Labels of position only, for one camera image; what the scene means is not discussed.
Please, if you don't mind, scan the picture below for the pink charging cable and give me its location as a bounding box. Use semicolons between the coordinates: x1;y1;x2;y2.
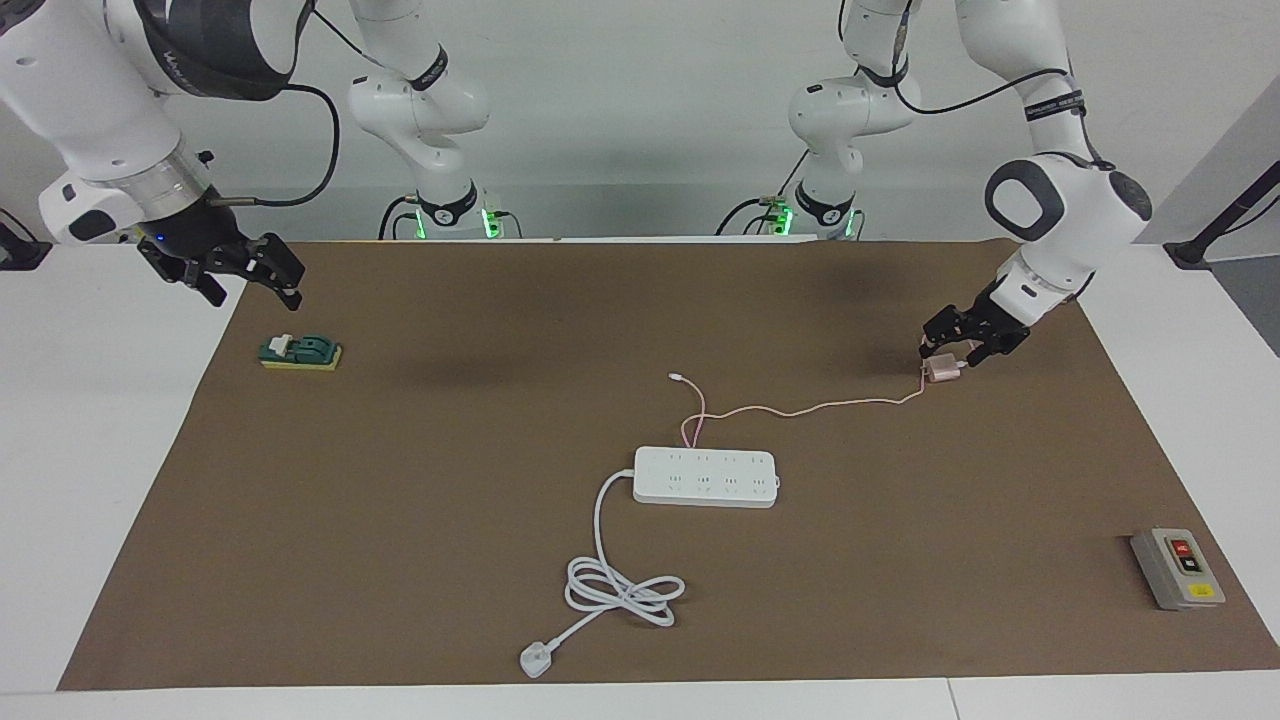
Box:
668;372;933;451

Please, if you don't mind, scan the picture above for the white power strip with cord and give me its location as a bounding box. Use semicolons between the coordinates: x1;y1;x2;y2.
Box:
519;445;782;680

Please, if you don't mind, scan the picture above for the small black clamp stand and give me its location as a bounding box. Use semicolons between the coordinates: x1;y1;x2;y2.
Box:
0;208;53;271

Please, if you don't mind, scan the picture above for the black clamp stand with pole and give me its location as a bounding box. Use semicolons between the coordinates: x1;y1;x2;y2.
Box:
1163;160;1280;271

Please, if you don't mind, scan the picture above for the brown table mat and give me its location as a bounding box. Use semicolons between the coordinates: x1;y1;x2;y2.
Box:
57;238;1280;691

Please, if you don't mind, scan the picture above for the green knife switch yellow base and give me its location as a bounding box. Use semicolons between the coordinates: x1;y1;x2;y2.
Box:
258;333;343;372

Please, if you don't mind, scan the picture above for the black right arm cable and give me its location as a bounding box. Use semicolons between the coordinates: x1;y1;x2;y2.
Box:
205;0;386;208

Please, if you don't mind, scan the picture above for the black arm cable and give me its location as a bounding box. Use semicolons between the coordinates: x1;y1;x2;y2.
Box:
838;0;1116;171
205;0;386;208

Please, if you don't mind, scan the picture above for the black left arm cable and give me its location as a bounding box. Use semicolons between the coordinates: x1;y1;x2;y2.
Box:
838;0;1116;171

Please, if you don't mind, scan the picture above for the black left base cable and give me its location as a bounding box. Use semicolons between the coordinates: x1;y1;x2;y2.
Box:
715;160;807;238

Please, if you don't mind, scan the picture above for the grey push-button switch box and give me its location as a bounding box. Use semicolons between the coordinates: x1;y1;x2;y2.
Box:
1130;527;1227;612

